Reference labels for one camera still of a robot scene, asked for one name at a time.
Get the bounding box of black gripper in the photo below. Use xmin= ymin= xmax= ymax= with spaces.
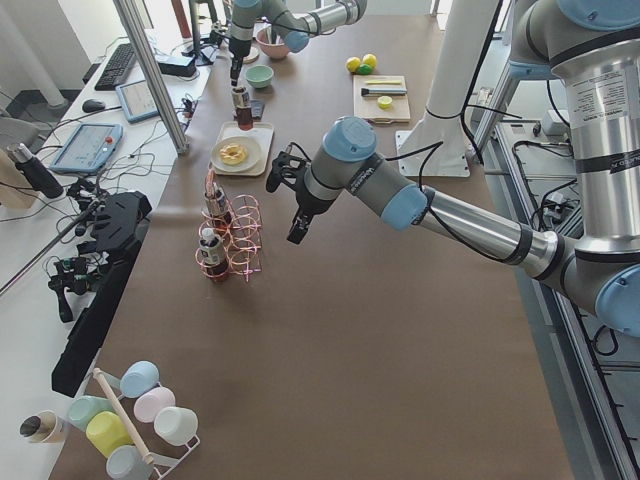
xmin=230 ymin=51 xmax=248 ymax=87
xmin=287 ymin=192 xmax=334 ymax=244

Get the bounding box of tea bottle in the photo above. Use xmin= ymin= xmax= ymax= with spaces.
xmin=232 ymin=85 xmax=253 ymax=131
xmin=199 ymin=227 xmax=229 ymax=282
xmin=204 ymin=181 xmax=233 ymax=225

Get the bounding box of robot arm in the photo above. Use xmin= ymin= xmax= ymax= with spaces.
xmin=229 ymin=0 xmax=367 ymax=87
xmin=288 ymin=1 xmax=639 ymax=336

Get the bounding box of cream serving tray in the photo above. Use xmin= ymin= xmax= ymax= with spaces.
xmin=210 ymin=121 xmax=274 ymax=177

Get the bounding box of green bowl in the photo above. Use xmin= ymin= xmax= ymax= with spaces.
xmin=245 ymin=65 xmax=274 ymax=89

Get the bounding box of grey folded cloth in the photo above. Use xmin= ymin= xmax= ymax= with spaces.
xmin=250 ymin=99 xmax=265 ymax=121

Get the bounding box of pink ice bowl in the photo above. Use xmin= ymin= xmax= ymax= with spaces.
xmin=255 ymin=27 xmax=290 ymax=60

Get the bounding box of metal ice scoop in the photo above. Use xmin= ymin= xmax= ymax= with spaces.
xmin=262 ymin=26 xmax=272 ymax=44

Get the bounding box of cream round plate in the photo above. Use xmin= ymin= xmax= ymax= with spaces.
xmin=211 ymin=136 xmax=261 ymax=173

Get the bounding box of blue tablet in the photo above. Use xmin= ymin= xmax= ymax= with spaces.
xmin=115 ymin=80 xmax=159 ymax=124

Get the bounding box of black keyboard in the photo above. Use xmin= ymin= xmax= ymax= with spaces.
xmin=94 ymin=43 xmax=136 ymax=91

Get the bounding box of whole lemon upper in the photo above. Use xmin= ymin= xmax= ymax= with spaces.
xmin=345 ymin=57 xmax=362 ymax=74

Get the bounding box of whole lemon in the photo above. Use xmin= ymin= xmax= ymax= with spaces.
xmin=362 ymin=53 xmax=378 ymax=69
xmin=345 ymin=57 xmax=362 ymax=74

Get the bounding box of steel muddler black tip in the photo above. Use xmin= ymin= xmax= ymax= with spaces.
xmin=360 ymin=87 xmax=407 ymax=97

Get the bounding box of green lime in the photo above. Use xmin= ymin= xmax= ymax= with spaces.
xmin=355 ymin=63 xmax=373 ymax=75

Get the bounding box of yellow plastic knife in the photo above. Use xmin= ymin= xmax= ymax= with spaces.
xmin=365 ymin=79 xmax=402 ymax=85

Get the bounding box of whole lemon lower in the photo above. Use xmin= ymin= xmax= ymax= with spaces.
xmin=362 ymin=53 xmax=378 ymax=69

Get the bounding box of black computer mouse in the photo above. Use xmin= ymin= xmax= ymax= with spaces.
xmin=82 ymin=99 xmax=106 ymax=113

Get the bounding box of wooden cutting board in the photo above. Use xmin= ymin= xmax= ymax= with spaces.
xmin=353 ymin=75 xmax=410 ymax=123

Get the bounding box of half lemon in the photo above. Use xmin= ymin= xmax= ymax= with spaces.
xmin=377 ymin=95 xmax=393 ymax=110

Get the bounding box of blue teach pendant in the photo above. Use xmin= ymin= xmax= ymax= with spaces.
xmin=49 ymin=123 xmax=123 ymax=174

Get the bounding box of black bottle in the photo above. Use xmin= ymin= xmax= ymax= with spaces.
xmin=7 ymin=143 xmax=64 ymax=199

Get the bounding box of white cup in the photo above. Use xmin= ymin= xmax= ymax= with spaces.
xmin=153 ymin=406 xmax=199 ymax=446

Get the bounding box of pink cup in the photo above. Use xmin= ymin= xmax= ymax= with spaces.
xmin=133 ymin=386 xmax=176 ymax=423

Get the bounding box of yellow cup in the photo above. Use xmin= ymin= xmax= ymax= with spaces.
xmin=85 ymin=411 xmax=133 ymax=458

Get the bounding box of green cup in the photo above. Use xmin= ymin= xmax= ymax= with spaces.
xmin=67 ymin=395 xmax=114 ymax=431

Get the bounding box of grey blue cup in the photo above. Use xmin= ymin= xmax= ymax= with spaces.
xmin=106 ymin=445 xmax=153 ymax=480

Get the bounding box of paper cup with metal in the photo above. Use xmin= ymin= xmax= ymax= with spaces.
xmin=19 ymin=410 xmax=67 ymax=443

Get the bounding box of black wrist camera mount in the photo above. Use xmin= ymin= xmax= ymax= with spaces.
xmin=266 ymin=142 xmax=311 ymax=193

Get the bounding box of copper wire bottle rack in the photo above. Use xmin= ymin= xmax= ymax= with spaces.
xmin=194 ymin=166 xmax=263 ymax=282

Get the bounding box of glazed ring donut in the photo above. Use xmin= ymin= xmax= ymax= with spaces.
xmin=219 ymin=143 xmax=248 ymax=166

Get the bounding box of aluminium frame post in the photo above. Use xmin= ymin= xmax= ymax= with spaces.
xmin=113 ymin=0 xmax=189 ymax=155

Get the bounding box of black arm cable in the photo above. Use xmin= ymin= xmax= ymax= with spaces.
xmin=284 ymin=89 xmax=541 ymax=261

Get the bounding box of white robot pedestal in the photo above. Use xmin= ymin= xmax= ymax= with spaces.
xmin=398 ymin=0 xmax=501 ymax=177

